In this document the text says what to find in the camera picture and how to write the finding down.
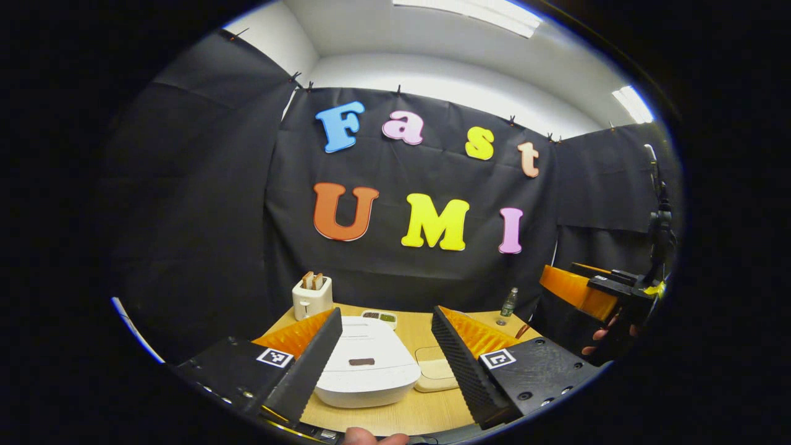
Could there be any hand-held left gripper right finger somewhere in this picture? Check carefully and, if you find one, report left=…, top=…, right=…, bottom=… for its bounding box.
left=431, top=305, right=600, bottom=430

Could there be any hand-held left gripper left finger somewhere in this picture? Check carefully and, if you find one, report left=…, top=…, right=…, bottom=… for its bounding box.
left=176, top=307, right=342, bottom=427

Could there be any white rice cooker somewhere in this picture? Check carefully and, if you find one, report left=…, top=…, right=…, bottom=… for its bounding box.
left=314, top=316, right=422, bottom=409

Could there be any white toaster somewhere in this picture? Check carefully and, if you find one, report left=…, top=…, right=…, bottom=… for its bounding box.
left=292, top=272, right=334, bottom=321

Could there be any small white sauce dish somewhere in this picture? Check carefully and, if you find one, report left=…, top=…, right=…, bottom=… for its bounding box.
left=361, top=310, right=398, bottom=330

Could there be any black backdrop cloth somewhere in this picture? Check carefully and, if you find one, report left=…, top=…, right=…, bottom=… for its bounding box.
left=105, top=30, right=683, bottom=362

